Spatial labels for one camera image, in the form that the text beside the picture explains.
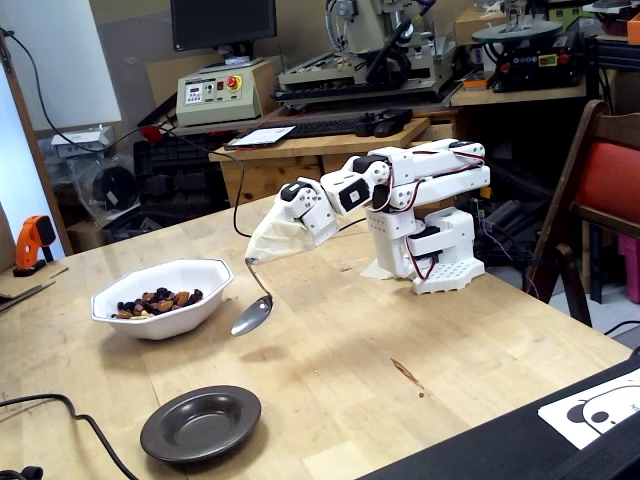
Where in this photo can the black keyboard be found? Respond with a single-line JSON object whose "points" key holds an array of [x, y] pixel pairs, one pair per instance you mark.
{"points": [[325, 127]]}

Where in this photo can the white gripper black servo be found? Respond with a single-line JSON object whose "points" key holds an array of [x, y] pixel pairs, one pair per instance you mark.
{"points": [[314, 216]]}

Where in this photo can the bent metal spoon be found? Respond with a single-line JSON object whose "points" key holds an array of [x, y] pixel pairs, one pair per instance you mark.
{"points": [[252, 317]]}

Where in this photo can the beige masking tape wrap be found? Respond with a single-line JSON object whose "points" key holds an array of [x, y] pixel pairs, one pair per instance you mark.
{"points": [[275, 240]]}

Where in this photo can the orange black hand tool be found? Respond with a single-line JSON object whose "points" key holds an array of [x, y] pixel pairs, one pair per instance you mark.
{"points": [[30, 235]]}

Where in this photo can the black filament spool in bag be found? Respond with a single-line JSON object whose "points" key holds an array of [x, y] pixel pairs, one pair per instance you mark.
{"points": [[115, 187]]}

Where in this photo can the wooden chair red cushion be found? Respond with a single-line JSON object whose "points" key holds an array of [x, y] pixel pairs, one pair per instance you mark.
{"points": [[610, 175]]}

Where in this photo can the flat cardboard pieces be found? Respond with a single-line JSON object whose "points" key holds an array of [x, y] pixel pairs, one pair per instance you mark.
{"points": [[15, 290]]}

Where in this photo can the black computer monitor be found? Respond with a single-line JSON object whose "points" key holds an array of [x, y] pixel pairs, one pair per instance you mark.
{"points": [[222, 22]]}

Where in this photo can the white board panel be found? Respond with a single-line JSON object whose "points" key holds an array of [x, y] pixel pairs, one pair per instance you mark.
{"points": [[65, 60]]}

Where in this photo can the small white box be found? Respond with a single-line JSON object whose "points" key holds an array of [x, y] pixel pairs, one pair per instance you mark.
{"points": [[82, 140]]}

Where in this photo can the white panda sticker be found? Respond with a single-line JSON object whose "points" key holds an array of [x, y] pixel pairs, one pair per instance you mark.
{"points": [[552, 417]]}

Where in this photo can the pink plastic bin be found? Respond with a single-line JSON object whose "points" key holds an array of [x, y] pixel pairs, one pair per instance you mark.
{"points": [[631, 270]]}

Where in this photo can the brown plate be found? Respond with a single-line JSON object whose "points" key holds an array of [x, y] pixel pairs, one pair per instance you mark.
{"points": [[200, 425]]}

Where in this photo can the beige milling machine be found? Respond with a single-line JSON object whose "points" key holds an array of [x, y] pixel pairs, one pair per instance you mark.
{"points": [[360, 30]]}

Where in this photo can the wooden side bench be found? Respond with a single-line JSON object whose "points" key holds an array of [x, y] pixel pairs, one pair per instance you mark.
{"points": [[520, 97]]}

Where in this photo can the trail mix pile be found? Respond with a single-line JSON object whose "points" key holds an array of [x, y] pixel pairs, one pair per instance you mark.
{"points": [[160, 302]]}

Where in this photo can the brown cardboard box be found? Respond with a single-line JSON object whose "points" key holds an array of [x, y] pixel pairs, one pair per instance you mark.
{"points": [[472, 25]]}

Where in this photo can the black tool case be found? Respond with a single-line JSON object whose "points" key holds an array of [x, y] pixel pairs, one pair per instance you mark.
{"points": [[175, 175]]}

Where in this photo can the black scroll saw machine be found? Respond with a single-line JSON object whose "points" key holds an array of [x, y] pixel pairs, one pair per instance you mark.
{"points": [[540, 65]]}

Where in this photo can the beige control box red button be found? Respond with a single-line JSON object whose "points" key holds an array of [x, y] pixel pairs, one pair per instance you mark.
{"points": [[220, 107]]}

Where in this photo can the beige tape sheet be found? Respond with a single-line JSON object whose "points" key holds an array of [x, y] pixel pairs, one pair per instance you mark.
{"points": [[374, 272]]}

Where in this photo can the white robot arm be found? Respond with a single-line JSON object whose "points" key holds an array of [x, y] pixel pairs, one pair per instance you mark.
{"points": [[440, 175]]}

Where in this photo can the wooden workbench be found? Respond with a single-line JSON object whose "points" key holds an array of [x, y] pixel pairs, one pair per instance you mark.
{"points": [[265, 172]]}

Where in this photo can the white octagonal bowl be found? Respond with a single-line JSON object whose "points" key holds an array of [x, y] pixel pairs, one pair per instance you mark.
{"points": [[170, 274]]}

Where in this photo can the white paper sheet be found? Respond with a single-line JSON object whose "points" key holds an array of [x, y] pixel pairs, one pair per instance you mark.
{"points": [[262, 136]]}

